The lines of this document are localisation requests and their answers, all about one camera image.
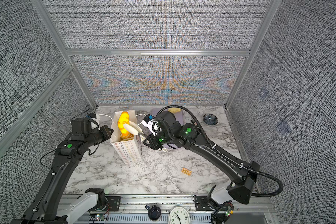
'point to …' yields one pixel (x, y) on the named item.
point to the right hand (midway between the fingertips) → (146, 139)
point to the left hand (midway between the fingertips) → (114, 129)
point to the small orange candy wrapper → (186, 171)
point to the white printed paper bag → (130, 150)
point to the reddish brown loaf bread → (126, 134)
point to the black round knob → (154, 212)
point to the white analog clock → (178, 215)
